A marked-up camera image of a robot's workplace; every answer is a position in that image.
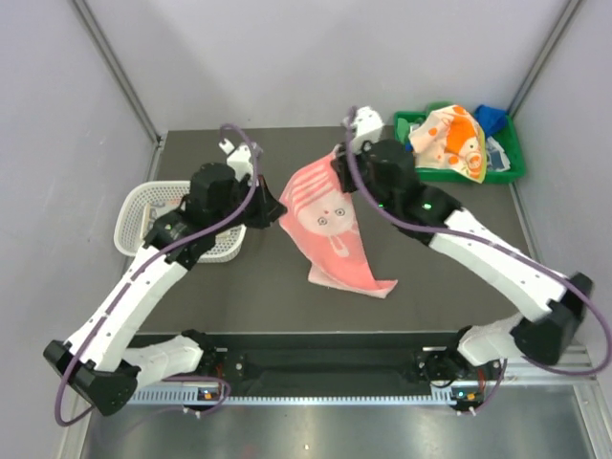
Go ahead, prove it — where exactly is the green plastic bin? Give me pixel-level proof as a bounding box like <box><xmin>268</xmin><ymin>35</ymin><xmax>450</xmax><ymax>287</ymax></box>
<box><xmin>393</xmin><ymin>111</ymin><xmax>527</xmax><ymax>185</ymax></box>

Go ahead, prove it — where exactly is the pink striped towel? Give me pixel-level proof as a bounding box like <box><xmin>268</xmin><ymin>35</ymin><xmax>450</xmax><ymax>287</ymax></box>
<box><xmin>279</xmin><ymin>150</ymin><xmax>397</xmax><ymax>298</ymax></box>

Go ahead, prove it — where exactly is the grey slotted cable duct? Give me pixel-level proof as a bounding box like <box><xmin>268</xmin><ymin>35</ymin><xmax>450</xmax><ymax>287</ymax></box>
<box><xmin>128</xmin><ymin>384</ymin><xmax>483</xmax><ymax>406</ymax></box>

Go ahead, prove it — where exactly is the colourful rabbit print towel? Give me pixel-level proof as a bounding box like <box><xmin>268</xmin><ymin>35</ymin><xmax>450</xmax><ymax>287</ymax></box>
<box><xmin>140</xmin><ymin>198</ymin><xmax>181</xmax><ymax>239</ymax></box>

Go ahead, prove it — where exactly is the white perforated plastic basket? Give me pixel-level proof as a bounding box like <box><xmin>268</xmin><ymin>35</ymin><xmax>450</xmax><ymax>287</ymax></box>
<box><xmin>114</xmin><ymin>181</ymin><xmax>247</xmax><ymax>264</ymax></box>

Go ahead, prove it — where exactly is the blue white patterned cloth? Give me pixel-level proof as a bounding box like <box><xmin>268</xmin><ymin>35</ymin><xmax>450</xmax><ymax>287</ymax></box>
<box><xmin>486</xmin><ymin>136</ymin><xmax>511</xmax><ymax>172</ymax></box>

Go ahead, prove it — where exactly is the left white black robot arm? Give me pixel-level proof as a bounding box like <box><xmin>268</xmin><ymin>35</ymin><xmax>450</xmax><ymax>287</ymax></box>
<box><xmin>43</xmin><ymin>163</ymin><xmax>286</xmax><ymax>426</ymax></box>

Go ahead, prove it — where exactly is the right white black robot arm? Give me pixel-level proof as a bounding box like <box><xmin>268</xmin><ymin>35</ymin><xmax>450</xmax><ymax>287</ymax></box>
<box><xmin>331</xmin><ymin>140</ymin><xmax>593</xmax><ymax>379</ymax></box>

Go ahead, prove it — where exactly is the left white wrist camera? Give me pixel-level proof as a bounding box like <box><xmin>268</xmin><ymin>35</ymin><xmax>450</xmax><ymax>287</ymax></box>
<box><xmin>218</xmin><ymin>139</ymin><xmax>260</xmax><ymax>182</ymax></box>

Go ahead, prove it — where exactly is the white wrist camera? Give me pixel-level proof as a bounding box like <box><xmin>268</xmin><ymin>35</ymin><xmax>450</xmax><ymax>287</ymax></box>
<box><xmin>218</xmin><ymin>139</ymin><xmax>260</xmax><ymax>182</ymax></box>
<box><xmin>342</xmin><ymin>106</ymin><xmax>384</xmax><ymax>142</ymax></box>

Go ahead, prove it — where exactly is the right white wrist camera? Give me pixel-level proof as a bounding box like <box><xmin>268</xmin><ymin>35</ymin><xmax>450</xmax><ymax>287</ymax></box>
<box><xmin>342</xmin><ymin>106</ymin><xmax>384</xmax><ymax>142</ymax></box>

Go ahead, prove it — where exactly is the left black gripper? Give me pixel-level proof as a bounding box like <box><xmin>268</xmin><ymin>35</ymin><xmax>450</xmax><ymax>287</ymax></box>
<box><xmin>211</xmin><ymin>174</ymin><xmax>286</xmax><ymax>234</ymax></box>

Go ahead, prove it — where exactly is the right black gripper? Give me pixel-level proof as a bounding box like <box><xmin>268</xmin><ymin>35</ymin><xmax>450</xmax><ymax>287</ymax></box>
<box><xmin>331</xmin><ymin>137</ymin><xmax>396</xmax><ymax>217</ymax></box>

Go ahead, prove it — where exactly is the orange cream patterned towel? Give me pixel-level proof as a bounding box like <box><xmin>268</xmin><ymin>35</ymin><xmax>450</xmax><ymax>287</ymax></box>
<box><xmin>406</xmin><ymin>104</ymin><xmax>487</xmax><ymax>184</ymax></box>

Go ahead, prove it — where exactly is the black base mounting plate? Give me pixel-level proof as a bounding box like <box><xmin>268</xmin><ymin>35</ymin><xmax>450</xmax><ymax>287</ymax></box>
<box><xmin>167</xmin><ymin>332</ymin><xmax>477</xmax><ymax>390</ymax></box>

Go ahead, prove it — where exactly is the green cloth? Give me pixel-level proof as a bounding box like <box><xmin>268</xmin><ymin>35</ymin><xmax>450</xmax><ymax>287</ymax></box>
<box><xmin>426</xmin><ymin>100</ymin><xmax>453</xmax><ymax>114</ymax></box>

